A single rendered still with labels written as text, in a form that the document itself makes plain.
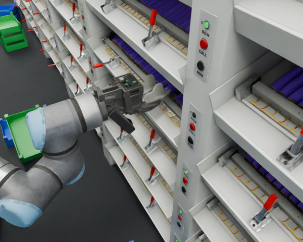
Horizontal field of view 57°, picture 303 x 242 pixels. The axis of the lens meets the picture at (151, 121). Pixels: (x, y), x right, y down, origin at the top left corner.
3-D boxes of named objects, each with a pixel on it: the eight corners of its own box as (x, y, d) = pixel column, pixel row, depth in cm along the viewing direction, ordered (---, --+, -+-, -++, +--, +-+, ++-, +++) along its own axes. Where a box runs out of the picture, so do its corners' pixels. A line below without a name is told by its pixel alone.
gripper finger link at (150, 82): (168, 71, 76) (139, 82, 73) (167, 89, 80) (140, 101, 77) (161, 66, 78) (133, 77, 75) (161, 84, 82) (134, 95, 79)
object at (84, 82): (100, 117, 147) (88, 101, 137) (65, 65, 186) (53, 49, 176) (132, 95, 149) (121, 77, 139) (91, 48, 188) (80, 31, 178)
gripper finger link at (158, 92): (177, 81, 73) (145, 90, 70) (176, 99, 77) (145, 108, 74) (171, 75, 75) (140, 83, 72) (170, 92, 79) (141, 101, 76)
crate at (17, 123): (56, 150, 169) (55, 145, 162) (22, 163, 162) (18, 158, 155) (40, 110, 179) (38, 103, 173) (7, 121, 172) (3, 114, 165)
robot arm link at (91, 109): (89, 138, 69) (76, 115, 75) (107, 131, 71) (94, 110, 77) (82, 111, 63) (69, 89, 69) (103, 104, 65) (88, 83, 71)
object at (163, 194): (174, 226, 102) (163, 215, 92) (107, 127, 141) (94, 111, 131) (217, 193, 105) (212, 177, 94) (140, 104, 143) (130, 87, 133)
